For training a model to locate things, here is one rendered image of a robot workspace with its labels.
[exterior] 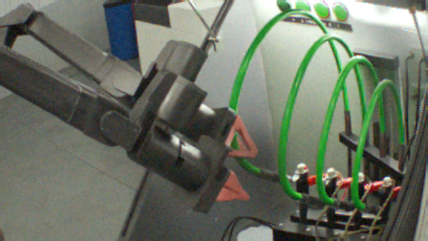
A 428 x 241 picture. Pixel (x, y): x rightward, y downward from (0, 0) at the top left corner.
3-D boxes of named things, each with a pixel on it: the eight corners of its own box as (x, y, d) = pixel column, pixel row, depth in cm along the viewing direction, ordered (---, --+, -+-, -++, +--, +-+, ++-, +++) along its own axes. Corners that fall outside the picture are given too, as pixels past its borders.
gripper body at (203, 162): (237, 150, 95) (196, 126, 90) (202, 214, 94) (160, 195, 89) (210, 140, 100) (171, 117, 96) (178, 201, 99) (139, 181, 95)
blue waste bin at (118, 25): (99, 61, 762) (95, 5, 737) (139, 45, 796) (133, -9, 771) (123, 64, 717) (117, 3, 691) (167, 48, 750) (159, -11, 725)
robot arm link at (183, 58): (125, 102, 117) (108, 85, 110) (157, 45, 119) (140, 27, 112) (183, 127, 113) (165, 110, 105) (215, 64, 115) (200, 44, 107)
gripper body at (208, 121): (204, 114, 120) (170, 93, 116) (238, 112, 111) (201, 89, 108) (189, 149, 118) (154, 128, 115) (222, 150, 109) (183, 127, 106)
